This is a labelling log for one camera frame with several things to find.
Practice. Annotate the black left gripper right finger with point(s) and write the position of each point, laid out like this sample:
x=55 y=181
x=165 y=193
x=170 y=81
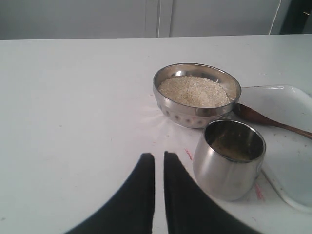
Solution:
x=188 y=209

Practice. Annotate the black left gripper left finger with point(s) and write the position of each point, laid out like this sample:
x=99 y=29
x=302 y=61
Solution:
x=131 y=209

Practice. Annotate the brown wooden spoon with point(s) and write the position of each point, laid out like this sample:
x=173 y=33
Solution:
x=250 y=115

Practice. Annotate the small steel cup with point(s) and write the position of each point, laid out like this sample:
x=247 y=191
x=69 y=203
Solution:
x=228 y=159

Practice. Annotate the steel bowl with rice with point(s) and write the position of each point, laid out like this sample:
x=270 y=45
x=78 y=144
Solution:
x=192 y=94

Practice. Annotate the white rectangular plastic tray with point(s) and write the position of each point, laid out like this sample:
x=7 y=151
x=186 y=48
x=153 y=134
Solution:
x=288 y=160

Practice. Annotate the dark vertical door frame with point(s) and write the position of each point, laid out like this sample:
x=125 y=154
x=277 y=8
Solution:
x=296 y=17

